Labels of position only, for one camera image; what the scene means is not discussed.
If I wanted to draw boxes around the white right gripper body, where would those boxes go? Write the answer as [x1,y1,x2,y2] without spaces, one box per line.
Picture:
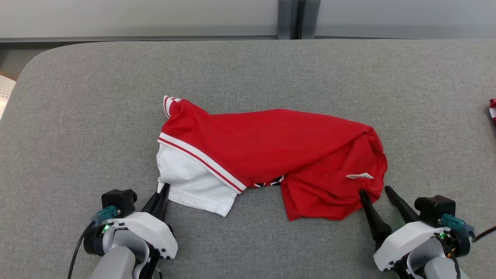
[373,220,441,279]

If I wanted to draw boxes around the teal left camera connector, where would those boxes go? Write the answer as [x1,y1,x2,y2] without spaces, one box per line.
[91,205,121,227]

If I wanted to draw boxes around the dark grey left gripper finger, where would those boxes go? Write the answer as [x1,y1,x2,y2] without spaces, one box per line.
[153,183,171,222]
[141,191,161,214]

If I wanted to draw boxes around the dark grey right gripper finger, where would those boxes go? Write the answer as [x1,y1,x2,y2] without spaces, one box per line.
[359,189,393,242]
[384,186,420,225]

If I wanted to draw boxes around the grey partition base rail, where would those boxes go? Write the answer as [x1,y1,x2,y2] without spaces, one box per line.
[315,35,496,40]
[0,36,278,43]

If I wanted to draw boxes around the teal right camera connector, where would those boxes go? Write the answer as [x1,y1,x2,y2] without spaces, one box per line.
[439,213,475,238]

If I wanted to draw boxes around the white perforated laundry basket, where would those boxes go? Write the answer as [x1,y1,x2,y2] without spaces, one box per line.
[0,71,18,119]

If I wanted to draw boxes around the grey metal partition post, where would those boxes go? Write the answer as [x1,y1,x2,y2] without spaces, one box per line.
[277,0,321,40]

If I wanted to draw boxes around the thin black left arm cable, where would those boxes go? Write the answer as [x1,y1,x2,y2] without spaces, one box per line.
[68,223,95,279]

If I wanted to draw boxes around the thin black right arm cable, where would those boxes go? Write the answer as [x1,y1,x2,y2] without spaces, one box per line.
[470,226,496,243]

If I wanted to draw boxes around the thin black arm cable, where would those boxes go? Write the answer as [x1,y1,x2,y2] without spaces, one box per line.
[470,226,496,243]
[68,223,95,279]

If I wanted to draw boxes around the teal camera connector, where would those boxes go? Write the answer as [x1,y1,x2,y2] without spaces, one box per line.
[91,205,121,227]
[439,213,475,238]

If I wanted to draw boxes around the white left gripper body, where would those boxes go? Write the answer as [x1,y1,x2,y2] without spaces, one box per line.
[102,211,179,279]

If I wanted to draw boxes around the red basketball jersey number 23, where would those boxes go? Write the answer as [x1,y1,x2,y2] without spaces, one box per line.
[156,95,388,222]

